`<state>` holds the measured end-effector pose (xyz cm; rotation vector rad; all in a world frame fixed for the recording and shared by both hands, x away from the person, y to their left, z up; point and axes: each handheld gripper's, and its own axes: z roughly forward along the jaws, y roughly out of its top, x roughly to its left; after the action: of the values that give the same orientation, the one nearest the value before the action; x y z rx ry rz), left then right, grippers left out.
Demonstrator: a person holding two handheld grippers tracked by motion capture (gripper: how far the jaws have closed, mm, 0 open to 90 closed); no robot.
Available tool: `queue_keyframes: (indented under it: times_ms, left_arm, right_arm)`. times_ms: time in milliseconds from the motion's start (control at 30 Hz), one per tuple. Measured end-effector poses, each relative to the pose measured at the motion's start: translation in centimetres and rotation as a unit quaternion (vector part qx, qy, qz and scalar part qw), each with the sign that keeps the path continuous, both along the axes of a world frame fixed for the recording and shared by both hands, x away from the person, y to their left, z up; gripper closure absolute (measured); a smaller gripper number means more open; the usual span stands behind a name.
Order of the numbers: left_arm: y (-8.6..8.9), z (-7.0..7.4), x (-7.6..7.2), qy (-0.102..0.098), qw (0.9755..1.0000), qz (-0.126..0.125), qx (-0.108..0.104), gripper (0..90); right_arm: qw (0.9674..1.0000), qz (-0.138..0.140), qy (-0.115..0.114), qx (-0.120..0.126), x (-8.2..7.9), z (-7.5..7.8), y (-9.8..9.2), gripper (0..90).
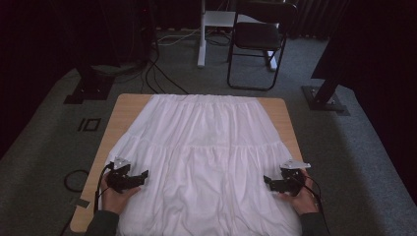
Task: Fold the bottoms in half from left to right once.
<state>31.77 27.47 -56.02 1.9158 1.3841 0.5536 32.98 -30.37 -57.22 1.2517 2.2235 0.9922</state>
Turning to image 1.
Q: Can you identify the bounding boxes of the person's left hand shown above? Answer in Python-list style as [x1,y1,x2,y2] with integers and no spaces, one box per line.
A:
[99,174,142,215]

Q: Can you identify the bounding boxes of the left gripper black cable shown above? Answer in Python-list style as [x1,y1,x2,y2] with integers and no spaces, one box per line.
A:
[93,162,115,214]

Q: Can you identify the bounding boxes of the round grey stand base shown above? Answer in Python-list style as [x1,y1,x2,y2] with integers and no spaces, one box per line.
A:
[90,61,146,77]

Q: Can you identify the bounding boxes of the black cable loop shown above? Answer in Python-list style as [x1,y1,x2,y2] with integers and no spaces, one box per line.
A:
[63,168,90,194]

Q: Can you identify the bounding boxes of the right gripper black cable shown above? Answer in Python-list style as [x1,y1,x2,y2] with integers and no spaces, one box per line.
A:
[302,174,332,236]

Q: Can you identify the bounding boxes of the white floor cable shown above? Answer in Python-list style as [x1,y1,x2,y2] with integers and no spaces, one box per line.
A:
[155,28,202,47]

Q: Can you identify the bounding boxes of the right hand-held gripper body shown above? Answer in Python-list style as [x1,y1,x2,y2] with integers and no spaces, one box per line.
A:
[279,159,312,197]

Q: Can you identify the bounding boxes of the person's right hand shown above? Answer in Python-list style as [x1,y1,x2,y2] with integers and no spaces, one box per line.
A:
[278,172,320,216]

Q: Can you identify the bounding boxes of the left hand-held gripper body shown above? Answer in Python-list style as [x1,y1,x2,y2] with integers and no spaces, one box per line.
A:
[105,156,134,193]

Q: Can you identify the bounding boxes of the black stand with flat base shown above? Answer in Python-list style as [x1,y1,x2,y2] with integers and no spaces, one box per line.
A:
[63,62,116,105]

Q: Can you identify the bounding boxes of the white skirt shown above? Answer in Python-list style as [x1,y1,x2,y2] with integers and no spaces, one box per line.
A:
[103,93,303,236]

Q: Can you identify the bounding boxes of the black square floor tape marks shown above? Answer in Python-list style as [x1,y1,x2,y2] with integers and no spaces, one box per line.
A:
[77,117,102,133]

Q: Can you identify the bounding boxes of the white desk frame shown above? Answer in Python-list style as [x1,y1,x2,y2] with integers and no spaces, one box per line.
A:
[196,0,280,72]

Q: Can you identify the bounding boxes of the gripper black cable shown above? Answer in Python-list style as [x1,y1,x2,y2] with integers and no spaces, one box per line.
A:
[302,174,332,236]
[93,162,115,214]

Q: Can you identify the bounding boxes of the black slanted stand with base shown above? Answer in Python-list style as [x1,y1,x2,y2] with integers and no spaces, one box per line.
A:
[301,73,351,117]

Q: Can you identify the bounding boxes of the black folding chair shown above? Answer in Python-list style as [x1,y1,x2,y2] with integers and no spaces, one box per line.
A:
[226,0,299,92]

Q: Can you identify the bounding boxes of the dark curtain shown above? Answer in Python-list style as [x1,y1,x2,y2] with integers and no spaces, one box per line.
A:
[288,0,349,41]

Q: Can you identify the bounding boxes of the black floor cables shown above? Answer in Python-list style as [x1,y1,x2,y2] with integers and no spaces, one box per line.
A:
[140,45,191,96]

